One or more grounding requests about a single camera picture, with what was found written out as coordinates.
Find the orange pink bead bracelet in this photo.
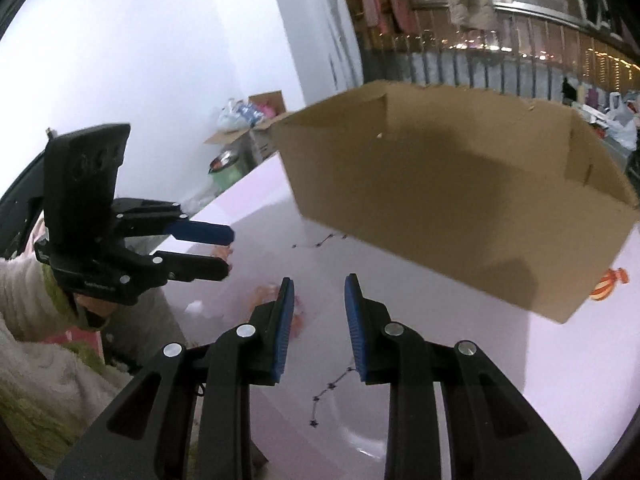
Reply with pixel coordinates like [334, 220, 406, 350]
[249, 283, 307, 339]

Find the left hand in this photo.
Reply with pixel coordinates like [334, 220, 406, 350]
[74, 294, 118, 330]

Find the small open cardboard box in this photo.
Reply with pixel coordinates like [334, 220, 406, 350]
[204, 90, 288, 171]

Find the large brown cardboard box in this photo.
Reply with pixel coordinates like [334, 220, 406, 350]
[272, 81, 639, 323]

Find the white plastic bag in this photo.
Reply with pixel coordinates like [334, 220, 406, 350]
[605, 92, 637, 152]

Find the metal balcony railing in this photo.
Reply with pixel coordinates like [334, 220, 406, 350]
[358, 1, 639, 107]

